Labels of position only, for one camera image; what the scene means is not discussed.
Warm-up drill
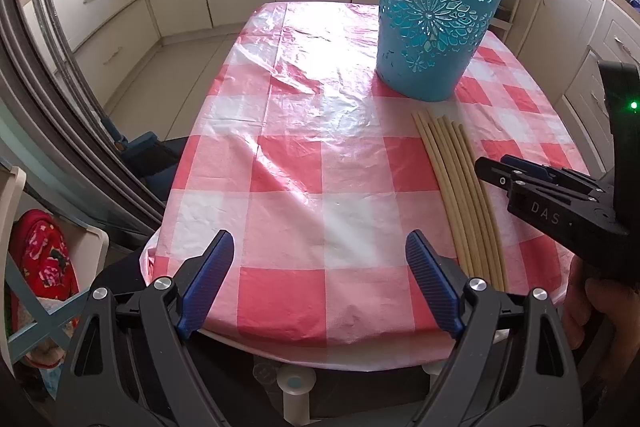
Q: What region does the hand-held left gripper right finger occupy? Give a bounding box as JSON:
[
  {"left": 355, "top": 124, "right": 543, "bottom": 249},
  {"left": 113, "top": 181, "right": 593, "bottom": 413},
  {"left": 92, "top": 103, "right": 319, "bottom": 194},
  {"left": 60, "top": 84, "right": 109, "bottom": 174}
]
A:
[{"left": 404, "top": 229, "right": 586, "bottom": 427}]

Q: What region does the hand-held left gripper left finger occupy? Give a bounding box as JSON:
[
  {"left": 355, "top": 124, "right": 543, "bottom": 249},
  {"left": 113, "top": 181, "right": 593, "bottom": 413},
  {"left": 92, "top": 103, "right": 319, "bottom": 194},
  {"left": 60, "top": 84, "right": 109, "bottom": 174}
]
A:
[{"left": 60, "top": 229, "right": 236, "bottom": 427}]

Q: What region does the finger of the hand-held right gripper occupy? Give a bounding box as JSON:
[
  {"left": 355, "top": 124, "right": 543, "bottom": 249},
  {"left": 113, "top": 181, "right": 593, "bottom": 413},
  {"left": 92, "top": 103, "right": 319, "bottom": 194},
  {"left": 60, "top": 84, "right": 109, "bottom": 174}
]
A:
[
  {"left": 500, "top": 154, "right": 608, "bottom": 198},
  {"left": 474, "top": 157, "right": 632, "bottom": 254}
]

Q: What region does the bundle of beige chopsticks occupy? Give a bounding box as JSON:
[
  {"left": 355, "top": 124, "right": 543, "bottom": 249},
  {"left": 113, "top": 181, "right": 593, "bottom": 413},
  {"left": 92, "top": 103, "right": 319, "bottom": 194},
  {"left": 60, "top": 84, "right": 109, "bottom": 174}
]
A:
[{"left": 411, "top": 111, "right": 508, "bottom": 293}]

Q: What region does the teal perforated plastic basket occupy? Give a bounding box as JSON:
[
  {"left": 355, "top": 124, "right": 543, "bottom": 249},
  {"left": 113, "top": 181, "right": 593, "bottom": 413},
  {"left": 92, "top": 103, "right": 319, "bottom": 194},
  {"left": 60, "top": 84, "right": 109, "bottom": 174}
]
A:
[{"left": 375, "top": 0, "right": 512, "bottom": 102}]

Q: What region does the person's right hand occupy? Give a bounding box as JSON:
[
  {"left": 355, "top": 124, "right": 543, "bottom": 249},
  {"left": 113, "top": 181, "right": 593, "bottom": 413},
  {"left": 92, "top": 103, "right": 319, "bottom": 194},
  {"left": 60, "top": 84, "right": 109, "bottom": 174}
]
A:
[{"left": 562, "top": 254, "right": 640, "bottom": 388}]

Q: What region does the white storage rack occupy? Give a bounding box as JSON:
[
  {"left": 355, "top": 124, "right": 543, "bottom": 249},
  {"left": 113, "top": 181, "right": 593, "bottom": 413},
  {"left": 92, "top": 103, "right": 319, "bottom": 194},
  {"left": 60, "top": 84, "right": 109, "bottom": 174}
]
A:
[{"left": 0, "top": 167, "right": 111, "bottom": 388}]

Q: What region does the white side base cabinet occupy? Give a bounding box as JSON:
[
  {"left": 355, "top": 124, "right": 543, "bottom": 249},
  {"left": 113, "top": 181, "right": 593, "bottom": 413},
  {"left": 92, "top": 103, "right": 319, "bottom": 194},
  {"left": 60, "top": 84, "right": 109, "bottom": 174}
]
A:
[{"left": 505, "top": 0, "right": 640, "bottom": 178}]

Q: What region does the red floral basin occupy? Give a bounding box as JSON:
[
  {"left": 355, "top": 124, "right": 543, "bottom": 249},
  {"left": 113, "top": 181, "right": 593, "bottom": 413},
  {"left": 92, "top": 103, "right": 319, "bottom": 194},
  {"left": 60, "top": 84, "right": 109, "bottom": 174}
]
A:
[{"left": 10, "top": 209, "right": 81, "bottom": 333}]

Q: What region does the red white checked tablecloth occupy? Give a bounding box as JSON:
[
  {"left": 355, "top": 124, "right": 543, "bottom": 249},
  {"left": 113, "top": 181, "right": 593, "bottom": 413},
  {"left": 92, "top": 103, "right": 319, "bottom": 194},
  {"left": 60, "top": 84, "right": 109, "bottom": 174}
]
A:
[{"left": 139, "top": 1, "right": 593, "bottom": 370}]

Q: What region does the blue handled mop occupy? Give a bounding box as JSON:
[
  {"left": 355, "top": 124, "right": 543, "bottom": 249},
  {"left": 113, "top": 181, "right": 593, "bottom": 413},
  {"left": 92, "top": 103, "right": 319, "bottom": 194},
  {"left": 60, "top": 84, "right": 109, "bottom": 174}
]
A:
[{"left": 101, "top": 119, "right": 176, "bottom": 178}]

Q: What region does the grey sliding door frame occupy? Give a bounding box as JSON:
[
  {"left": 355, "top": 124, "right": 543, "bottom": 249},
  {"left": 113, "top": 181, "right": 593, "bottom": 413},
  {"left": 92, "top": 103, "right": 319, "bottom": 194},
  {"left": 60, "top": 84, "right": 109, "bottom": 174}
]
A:
[{"left": 0, "top": 0, "right": 166, "bottom": 233}]

